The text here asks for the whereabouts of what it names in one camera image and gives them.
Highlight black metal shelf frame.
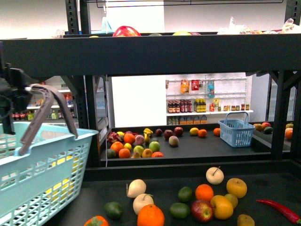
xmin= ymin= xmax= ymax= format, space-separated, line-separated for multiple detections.
xmin=0 ymin=0 xmax=301 ymax=182

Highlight green lime centre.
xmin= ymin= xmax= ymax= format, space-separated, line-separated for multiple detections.
xmin=178 ymin=186 xmax=192 ymax=203

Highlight orange persimmon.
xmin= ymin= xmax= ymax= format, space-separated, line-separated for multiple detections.
xmin=84 ymin=216 xmax=109 ymax=226

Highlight white asian pear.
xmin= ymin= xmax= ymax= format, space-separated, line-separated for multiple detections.
xmin=206 ymin=167 xmax=224 ymax=185

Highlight far bananas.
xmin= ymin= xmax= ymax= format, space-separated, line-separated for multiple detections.
xmin=143 ymin=128 xmax=153 ymax=144

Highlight white peach upper left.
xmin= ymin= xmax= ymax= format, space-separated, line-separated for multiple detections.
xmin=126 ymin=179 xmax=147 ymax=198

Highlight brown kiwi upper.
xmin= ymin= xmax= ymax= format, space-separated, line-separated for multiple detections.
xmin=224 ymin=194 xmax=238 ymax=209

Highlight brown kiwi lower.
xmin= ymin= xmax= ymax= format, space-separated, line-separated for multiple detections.
xmin=237 ymin=214 xmax=255 ymax=226

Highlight red apple top shelf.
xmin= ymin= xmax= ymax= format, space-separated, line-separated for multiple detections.
xmin=112 ymin=25 xmax=141 ymax=37

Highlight red yellow apple centre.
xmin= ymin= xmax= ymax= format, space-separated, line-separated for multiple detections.
xmin=190 ymin=200 xmax=214 ymax=223

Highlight large orange left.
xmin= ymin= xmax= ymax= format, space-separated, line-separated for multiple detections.
xmin=137 ymin=204 xmax=165 ymax=226

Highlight yellow orange apple centre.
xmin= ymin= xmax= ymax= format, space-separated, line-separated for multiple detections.
xmin=210 ymin=195 xmax=234 ymax=220

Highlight white peach lower left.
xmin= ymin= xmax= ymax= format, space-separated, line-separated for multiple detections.
xmin=133 ymin=194 xmax=154 ymax=215

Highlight small orange centre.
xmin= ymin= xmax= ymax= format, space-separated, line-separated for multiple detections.
xmin=195 ymin=184 xmax=214 ymax=202

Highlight white back wall shelf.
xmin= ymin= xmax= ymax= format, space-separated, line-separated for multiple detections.
xmin=166 ymin=73 xmax=252 ymax=125

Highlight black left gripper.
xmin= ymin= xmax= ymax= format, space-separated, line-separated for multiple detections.
xmin=0 ymin=42 xmax=40 ymax=135

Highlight far orange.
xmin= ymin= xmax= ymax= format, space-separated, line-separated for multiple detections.
xmin=198 ymin=129 xmax=207 ymax=138

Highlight far peach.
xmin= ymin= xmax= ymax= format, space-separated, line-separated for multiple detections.
xmin=168 ymin=136 xmax=179 ymax=146

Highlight brown kiwi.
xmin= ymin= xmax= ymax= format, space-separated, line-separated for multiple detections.
xmin=237 ymin=214 xmax=255 ymax=226
xmin=224 ymin=194 xmax=238 ymax=209

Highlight far dragon fruit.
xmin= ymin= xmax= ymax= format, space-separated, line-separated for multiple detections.
xmin=107 ymin=132 xmax=122 ymax=144

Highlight dark green lime left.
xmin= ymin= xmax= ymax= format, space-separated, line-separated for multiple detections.
xmin=104 ymin=202 xmax=124 ymax=220

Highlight golden apple back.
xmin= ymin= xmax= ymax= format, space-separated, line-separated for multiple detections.
xmin=226 ymin=178 xmax=247 ymax=199

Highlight green avocado centre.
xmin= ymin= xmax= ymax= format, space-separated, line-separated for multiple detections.
xmin=169 ymin=202 xmax=190 ymax=219

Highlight red chili pepper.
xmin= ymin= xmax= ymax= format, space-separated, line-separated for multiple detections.
xmin=256 ymin=199 xmax=301 ymax=225

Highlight yellow lemon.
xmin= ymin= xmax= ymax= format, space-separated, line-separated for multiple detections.
xmin=45 ymin=155 xmax=80 ymax=202
xmin=190 ymin=127 xmax=199 ymax=136

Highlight white peach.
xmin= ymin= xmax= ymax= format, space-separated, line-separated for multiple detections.
xmin=126 ymin=179 xmax=147 ymax=198
xmin=133 ymin=194 xmax=154 ymax=215

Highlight far green apple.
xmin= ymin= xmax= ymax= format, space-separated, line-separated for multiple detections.
xmin=149 ymin=141 xmax=160 ymax=153

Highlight light blue shopping basket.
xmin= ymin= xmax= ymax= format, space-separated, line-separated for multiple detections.
xmin=0 ymin=121 xmax=97 ymax=226

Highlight far dark red apple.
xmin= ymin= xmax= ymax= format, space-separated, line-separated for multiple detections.
xmin=174 ymin=127 xmax=184 ymax=137

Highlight small blue basket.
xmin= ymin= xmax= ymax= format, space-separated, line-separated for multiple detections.
xmin=218 ymin=111 xmax=255 ymax=147

